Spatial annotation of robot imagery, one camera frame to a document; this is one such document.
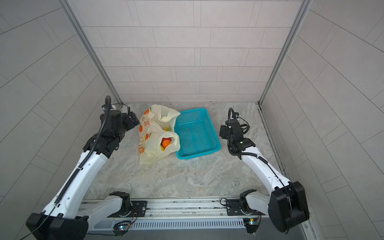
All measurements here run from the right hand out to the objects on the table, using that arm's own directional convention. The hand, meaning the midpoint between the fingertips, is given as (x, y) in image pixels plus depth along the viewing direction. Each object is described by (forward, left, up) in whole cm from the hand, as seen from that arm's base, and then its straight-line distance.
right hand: (228, 127), depth 84 cm
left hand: (+1, +51, +13) cm, 52 cm away
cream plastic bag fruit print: (+4, +40, +4) cm, 40 cm away
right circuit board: (-44, -5, -16) cm, 47 cm away
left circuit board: (-41, +54, -12) cm, 69 cm away
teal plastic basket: (+6, +19, -15) cm, 25 cm away
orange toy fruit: (-5, +36, -5) cm, 37 cm away
